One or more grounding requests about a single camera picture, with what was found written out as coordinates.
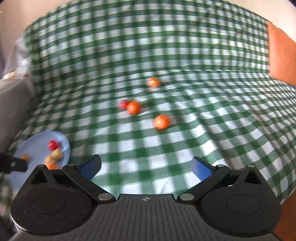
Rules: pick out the orange wooden headboard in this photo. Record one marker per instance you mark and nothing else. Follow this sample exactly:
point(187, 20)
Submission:
point(281, 53)

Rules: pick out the tan cardboard tag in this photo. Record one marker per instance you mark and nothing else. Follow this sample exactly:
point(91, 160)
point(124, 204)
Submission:
point(10, 74)

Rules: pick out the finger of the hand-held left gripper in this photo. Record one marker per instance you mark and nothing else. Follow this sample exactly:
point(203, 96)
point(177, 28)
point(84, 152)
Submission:
point(13, 164)

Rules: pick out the green checked cloth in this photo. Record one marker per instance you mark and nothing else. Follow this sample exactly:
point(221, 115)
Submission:
point(161, 46)

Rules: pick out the small orange fruit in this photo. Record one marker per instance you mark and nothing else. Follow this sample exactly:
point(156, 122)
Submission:
point(154, 82)
point(134, 107)
point(161, 121)

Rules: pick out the small yellow-orange fruit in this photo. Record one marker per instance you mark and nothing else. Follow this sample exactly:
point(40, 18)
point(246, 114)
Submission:
point(25, 157)

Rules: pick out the large yellow-orange fruit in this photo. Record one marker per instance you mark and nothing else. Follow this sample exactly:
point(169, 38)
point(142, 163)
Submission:
point(53, 166)

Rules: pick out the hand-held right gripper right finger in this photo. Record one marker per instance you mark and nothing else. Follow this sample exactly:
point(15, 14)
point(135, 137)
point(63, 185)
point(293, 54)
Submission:
point(201, 168)

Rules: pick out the small red fruit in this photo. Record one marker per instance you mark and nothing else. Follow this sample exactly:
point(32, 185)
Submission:
point(52, 144)
point(122, 104)

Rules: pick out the white printed cloth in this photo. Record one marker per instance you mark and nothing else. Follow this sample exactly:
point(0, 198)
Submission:
point(16, 55)

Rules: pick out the small pale yellow fruit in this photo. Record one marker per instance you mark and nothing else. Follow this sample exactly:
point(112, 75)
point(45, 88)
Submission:
point(48, 159)
point(57, 154)

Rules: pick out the grey fabric covered box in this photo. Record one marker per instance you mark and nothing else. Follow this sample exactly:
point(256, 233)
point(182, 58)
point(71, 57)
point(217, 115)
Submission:
point(11, 104)

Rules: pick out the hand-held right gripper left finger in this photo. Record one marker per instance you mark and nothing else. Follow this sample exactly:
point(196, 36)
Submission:
point(89, 166)

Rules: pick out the light blue plate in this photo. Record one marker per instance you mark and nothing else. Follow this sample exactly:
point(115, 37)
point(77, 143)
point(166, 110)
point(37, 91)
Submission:
point(39, 141)

